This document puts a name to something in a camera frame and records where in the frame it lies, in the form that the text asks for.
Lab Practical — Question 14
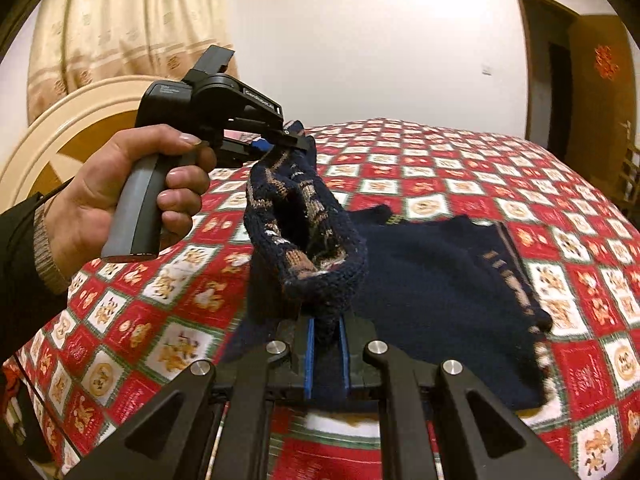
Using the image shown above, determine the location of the red paper door decoration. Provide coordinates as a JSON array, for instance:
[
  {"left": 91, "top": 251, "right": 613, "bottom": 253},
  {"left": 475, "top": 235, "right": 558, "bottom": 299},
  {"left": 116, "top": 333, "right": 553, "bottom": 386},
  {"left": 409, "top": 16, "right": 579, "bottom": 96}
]
[{"left": 594, "top": 45, "right": 621, "bottom": 80}]

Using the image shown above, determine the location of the navy knitted striped sweater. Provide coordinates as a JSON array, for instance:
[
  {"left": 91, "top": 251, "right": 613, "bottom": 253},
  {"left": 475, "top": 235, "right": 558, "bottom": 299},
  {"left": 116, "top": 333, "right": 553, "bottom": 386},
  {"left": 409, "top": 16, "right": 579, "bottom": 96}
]
[{"left": 222, "top": 120, "right": 553, "bottom": 411}]

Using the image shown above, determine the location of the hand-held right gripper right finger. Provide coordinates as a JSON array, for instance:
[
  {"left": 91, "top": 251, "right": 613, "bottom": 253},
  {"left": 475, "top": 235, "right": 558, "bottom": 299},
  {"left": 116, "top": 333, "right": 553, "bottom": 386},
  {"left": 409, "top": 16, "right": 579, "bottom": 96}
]
[{"left": 339, "top": 317, "right": 581, "bottom": 480}]

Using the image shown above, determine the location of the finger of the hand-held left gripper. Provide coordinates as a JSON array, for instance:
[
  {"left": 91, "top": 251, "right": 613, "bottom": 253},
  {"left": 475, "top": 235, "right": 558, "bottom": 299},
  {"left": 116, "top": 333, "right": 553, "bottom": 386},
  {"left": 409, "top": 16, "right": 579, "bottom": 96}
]
[
  {"left": 219, "top": 137, "right": 274, "bottom": 168},
  {"left": 231, "top": 120, "right": 316, "bottom": 153}
]

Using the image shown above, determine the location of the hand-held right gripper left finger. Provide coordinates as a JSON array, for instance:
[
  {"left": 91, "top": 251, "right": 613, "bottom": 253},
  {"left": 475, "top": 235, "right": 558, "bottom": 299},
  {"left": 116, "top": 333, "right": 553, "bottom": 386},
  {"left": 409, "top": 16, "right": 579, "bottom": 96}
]
[{"left": 65, "top": 317, "right": 317, "bottom": 480}]

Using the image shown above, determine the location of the red printed bear blanket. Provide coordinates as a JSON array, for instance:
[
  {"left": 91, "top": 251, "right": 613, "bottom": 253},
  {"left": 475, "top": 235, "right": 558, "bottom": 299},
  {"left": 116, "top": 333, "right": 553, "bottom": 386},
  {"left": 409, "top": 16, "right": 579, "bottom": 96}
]
[{"left": 0, "top": 117, "right": 640, "bottom": 480}]

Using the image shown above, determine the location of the wooden chair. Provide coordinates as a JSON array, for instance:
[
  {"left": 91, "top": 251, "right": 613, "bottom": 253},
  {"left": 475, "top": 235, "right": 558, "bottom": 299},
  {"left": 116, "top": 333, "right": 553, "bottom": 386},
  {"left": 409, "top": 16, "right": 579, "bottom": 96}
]
[{"left": 617, "top": 142, "right": 640, "bottom": 206}]

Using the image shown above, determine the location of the person's left forearm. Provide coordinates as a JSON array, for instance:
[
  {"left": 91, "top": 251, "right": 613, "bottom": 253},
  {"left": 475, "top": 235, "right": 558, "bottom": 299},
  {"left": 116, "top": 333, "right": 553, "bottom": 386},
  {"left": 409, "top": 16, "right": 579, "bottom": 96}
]
[{"left": 0, "top": 180, "right": 73, "bottom": 366}]

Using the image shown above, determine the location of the cream wooden headboard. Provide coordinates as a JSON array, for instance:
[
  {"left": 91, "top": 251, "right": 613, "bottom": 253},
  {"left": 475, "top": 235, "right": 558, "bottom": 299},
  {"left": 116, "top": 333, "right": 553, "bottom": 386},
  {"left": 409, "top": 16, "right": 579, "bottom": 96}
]
[{"left": 0, "top": 75, "right": 211, "bottom": 211}]

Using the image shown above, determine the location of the person's left hand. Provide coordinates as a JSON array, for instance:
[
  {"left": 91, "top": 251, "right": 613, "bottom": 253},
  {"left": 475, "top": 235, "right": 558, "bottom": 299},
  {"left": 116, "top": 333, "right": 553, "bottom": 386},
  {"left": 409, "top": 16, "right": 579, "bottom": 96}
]
[{"left": 47, "top": 124, "right": 219, "bottom": 282}]

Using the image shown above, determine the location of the brown wooden door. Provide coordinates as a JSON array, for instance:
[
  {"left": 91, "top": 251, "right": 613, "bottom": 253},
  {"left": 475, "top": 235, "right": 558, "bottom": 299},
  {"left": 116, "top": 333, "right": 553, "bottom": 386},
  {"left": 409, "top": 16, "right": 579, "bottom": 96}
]
[{"left": 567, "top": 14, "right": 640, "bottom": 211}]

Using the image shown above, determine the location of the dark brown door frame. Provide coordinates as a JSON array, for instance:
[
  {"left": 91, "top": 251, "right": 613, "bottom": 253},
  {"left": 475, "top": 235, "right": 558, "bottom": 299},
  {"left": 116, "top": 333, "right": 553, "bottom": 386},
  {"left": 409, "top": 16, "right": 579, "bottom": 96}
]
[{"left": 514, "top": 0, "right": 581, "bottom": 161}]

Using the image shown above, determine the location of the beige patterned curtain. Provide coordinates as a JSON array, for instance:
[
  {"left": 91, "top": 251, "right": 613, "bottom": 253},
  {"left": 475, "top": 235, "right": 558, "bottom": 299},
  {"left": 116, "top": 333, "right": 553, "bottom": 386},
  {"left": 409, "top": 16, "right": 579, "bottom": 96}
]
[{"left": 27, "top": 0, "right": 236, "bottom": 111}]

